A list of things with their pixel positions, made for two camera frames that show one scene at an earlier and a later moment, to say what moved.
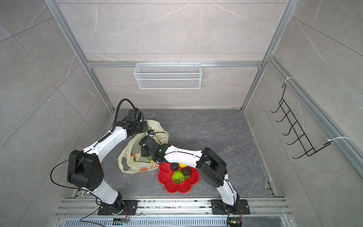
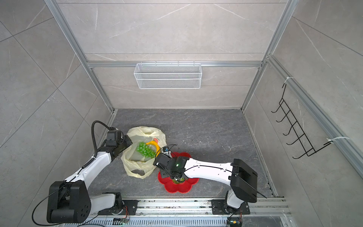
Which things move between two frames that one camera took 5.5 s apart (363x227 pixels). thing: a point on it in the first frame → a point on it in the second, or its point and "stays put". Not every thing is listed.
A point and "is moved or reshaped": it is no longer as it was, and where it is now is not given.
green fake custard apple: (178, 177) stays put
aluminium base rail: (82, 212) stays put
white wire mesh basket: (165, 76) stays put
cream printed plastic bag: (131, 160) is moved or reshaped
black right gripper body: (145, 153) → (169, 173)
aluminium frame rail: (56, 9) stays put
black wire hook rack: (302, 138) stays put
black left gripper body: (142, 126) → (125, 143)
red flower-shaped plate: (165, 174) stays put
